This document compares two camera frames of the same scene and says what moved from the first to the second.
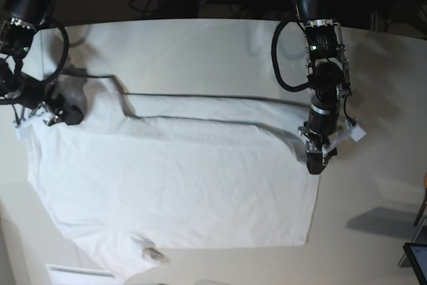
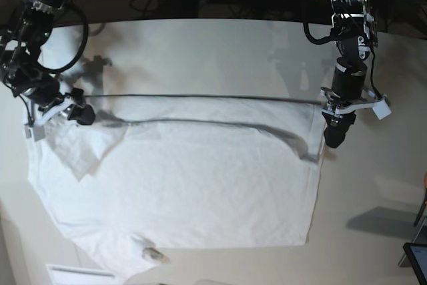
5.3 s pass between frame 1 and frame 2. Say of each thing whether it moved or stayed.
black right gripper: moved
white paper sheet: stayed
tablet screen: stayed
